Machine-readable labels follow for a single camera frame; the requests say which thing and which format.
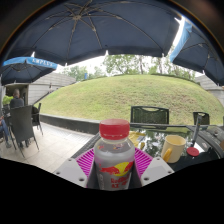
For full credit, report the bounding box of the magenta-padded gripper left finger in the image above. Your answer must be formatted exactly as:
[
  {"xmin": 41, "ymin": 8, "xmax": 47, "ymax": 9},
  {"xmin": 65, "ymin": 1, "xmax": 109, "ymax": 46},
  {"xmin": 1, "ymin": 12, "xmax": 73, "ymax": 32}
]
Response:
[{"xmin": 53, "ymin": 147, "xmax": 99, "ymax": 190}]

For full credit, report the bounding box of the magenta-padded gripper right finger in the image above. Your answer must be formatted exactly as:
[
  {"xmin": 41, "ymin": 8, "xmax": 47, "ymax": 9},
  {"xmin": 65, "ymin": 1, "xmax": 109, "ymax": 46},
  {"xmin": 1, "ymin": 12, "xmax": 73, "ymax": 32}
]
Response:
[{"xmin": 129, "ymin": 147, "xmax": 175, "ymax": 190}]

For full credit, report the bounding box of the red-capped grey drink bottle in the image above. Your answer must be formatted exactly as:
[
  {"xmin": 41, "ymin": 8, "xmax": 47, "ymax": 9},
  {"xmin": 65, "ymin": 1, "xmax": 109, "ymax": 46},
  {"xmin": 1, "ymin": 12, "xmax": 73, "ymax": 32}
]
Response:
[{"xmin": 93, "ymin": 118, "xmax": 136, "ymax": 191}]

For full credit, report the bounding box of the yellow foil wrapper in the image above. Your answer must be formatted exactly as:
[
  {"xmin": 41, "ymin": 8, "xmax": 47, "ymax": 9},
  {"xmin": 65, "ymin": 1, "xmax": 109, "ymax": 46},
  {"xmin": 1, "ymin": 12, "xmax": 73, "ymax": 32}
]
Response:
[{"xmin": 128, "ymin": 130, "xmax": 147, "ymax": 151}]

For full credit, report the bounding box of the dark green plastic chair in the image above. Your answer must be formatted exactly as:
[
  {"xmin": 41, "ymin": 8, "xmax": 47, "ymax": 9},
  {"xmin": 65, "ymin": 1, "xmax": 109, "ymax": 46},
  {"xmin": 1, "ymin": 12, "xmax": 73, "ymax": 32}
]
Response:
[
  {"xmin": 192, "ymin": 111, "xmax": 211, "ymax": 126},
  {"xmin": 130, "ymin": 105, "xmax": 170, "ymax": 125}
]

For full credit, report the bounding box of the flat round red coaster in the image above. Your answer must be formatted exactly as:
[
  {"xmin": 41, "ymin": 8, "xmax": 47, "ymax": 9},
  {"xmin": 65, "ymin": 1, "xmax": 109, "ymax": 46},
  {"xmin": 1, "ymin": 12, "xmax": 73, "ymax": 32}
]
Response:
[{"xmin": 186, "ymin": 146, "xmax": 200, "ymax": 158}]

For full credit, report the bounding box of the dark wicker chair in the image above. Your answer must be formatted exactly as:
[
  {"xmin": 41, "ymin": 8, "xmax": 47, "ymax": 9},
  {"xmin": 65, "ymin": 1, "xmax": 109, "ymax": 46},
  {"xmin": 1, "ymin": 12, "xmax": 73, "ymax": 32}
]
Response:
[
  {"xmin": 32, "ymin": 102, "xmax": 44, "ymax": 136},
  {"xmin": 9, "ymin": 105, "xmax": 40, "ymax": 158}
]

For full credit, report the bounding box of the grey roofed building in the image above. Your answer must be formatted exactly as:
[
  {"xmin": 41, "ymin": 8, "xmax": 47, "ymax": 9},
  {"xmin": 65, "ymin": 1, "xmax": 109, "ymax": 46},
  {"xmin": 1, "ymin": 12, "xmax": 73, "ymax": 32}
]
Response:
[
  {"xmin": 28, "ymin": 72, "xmax": 77, "ymax": 106},
  {"xmin": 194, "ymin": 74, "xmax": 224, "ymax": 108}
]

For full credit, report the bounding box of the person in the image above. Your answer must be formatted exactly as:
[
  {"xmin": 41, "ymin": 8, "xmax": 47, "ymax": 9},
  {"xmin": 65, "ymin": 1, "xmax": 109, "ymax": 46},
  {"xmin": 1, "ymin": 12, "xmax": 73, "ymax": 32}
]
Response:
[
  {"xmin": 9, "ymin": 88, "xmax": 25, "ymax": 109},
  {"xmin": 0, "ymin": 114, "xmax": 13, "ymax": 149}
]

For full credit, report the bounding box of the small navy lettered umbrella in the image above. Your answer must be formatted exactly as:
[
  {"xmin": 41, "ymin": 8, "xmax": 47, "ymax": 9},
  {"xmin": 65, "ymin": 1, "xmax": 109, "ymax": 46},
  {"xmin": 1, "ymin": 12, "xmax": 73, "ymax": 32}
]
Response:
[{"xmin": 0, "ymin": 56, "xmax": 58, "ymax": 86}]

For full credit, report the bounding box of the navy umbrella with blue trim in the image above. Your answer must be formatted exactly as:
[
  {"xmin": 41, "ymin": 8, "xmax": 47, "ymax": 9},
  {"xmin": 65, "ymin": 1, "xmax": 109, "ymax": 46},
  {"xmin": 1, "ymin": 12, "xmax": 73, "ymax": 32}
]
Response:
[{"xmin": 169, "ymin": 16, "xmax": 224, "ymax": 87}]

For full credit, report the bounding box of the large navy patio umbrella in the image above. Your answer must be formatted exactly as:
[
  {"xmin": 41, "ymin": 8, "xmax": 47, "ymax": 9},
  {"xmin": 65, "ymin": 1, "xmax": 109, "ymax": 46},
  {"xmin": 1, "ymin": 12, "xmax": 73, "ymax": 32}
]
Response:
[{"xmin": 0, "ymin": 0, "xmax": 181, "ymax": 67}]

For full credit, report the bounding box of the cream mug with yellow handle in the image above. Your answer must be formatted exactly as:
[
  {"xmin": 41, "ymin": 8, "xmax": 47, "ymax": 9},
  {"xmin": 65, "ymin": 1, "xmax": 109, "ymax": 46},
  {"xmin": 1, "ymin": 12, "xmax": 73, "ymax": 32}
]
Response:
[{"xmin": 160, "ymin": 134, "xmax": 187, "ymax": 164}]

